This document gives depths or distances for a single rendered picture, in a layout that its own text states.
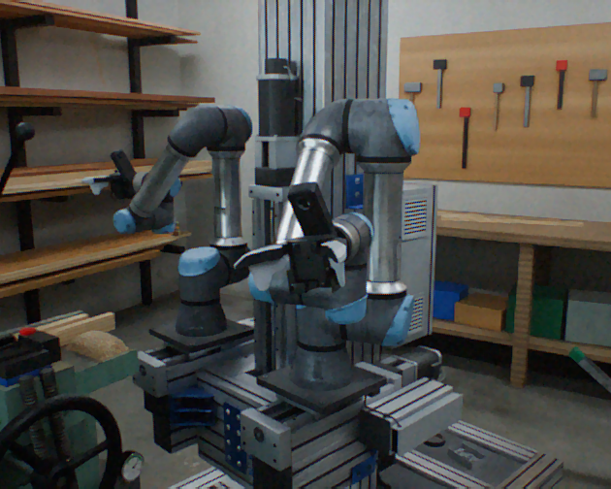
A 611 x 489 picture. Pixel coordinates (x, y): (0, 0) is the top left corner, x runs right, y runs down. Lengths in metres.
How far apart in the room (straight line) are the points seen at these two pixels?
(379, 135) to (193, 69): 3.94
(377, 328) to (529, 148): 2.72
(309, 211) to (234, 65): 4.01
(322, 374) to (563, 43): 2.90
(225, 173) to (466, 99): 2.46
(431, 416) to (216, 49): 3.89
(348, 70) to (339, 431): 0.89
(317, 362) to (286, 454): 0.21
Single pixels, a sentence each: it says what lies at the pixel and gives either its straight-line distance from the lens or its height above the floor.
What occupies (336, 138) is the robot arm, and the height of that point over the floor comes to 1.38.
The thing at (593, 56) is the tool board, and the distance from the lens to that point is 3.90.
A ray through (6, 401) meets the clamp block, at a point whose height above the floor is 0.94.
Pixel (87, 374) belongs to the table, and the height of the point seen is 0.88.
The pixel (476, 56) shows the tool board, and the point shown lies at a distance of 4.03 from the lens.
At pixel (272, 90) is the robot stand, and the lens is 1.56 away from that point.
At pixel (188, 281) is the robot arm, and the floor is 0.97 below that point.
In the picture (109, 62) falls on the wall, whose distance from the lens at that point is 4.71.
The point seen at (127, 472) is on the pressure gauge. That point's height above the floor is 0.65.
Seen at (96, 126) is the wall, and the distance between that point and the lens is 4.59.
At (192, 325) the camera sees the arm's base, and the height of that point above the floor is 0.85.
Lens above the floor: 1.42
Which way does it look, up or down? 11 degrees down
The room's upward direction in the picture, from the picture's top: straight up
